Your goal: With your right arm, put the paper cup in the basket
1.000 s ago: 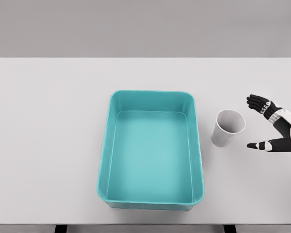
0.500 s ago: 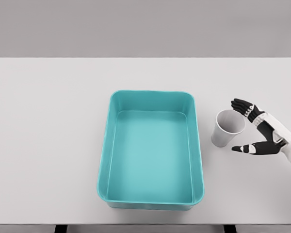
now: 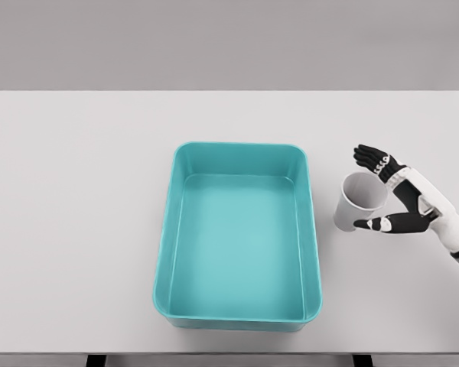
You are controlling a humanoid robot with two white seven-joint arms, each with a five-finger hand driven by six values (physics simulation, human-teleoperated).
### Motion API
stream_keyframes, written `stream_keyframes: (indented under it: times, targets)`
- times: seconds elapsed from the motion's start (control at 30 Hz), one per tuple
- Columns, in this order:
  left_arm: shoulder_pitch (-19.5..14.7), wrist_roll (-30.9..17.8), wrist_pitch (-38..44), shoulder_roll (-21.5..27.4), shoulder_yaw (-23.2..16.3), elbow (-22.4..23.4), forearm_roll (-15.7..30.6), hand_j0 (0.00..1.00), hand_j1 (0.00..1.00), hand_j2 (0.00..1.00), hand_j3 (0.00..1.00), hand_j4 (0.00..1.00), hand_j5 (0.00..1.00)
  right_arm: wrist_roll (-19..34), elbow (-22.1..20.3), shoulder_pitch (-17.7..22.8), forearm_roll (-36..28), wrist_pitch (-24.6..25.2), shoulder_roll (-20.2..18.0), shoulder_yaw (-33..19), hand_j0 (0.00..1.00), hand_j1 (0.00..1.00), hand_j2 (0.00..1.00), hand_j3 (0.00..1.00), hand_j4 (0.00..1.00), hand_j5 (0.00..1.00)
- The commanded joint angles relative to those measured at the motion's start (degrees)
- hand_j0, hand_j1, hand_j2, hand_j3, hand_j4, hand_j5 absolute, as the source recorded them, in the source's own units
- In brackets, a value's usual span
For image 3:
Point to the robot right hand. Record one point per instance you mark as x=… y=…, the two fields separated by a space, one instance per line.
x=409 y=191

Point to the white paper cup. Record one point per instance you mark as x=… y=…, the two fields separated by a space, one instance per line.
x=361 y=199

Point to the teal plastic basket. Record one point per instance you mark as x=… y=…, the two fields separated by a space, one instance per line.
x=237 y=237

